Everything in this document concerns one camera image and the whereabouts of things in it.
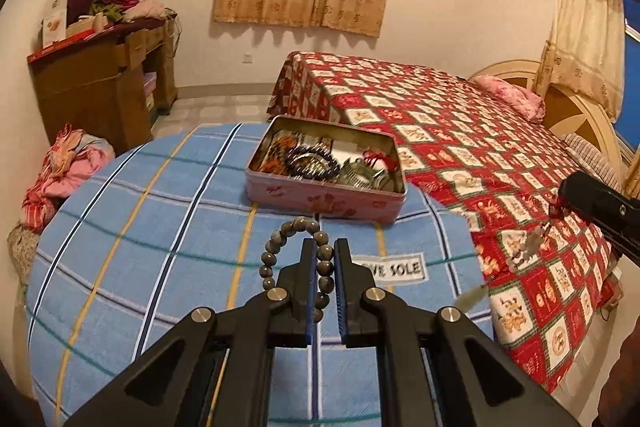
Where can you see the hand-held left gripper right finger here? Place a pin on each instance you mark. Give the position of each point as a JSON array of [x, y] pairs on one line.
[[352, 307]]

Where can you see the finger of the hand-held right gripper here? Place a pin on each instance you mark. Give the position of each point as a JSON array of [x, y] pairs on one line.
[[600, 204]]

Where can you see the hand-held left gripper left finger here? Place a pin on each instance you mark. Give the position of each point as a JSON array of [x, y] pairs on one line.
[[300, 302]]

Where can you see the pink tin box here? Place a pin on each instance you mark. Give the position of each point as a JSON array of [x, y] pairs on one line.
[[320, 202]]

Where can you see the striped grey pillow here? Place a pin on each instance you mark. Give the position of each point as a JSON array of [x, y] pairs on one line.
[[592, 159]]

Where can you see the cream wooden headboard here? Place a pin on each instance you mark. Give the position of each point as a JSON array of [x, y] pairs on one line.
[[575, 112]]

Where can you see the window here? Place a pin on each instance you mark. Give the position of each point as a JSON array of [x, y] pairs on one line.
[[632, 72]]

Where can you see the pink pillow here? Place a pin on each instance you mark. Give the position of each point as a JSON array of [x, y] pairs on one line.
[[510, 94]]

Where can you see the blue plaid cloth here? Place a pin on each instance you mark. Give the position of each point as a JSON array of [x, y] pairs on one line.
[[175, 232]]

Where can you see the white card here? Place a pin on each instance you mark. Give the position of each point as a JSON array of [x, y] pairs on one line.
[[350, 149]]

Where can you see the bed with red patterned sheet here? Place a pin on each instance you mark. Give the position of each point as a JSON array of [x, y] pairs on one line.
[[450, 132]]

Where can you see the dark brown cloth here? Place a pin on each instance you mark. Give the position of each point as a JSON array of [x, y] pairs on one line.
[[622, 382]]

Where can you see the cream patterned curtain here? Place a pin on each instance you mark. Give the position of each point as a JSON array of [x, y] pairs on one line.
[[582, 22]]

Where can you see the pink box in desk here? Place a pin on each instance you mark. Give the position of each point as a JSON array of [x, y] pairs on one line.
[[148, 87]]

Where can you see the pink and red clothes heap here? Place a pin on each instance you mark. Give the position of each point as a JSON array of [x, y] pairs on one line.
[[65, 172]]

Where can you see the beige patterned cushion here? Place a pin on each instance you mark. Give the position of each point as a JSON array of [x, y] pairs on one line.
[[20, 252]]

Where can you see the brown wooden desk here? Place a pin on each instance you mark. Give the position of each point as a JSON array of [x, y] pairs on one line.
[[95, 82]]

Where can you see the flat red box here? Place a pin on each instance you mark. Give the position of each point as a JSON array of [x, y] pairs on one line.
[[60, 44]]

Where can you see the white printed box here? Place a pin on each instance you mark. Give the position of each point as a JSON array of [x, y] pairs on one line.
[[55, 22]]

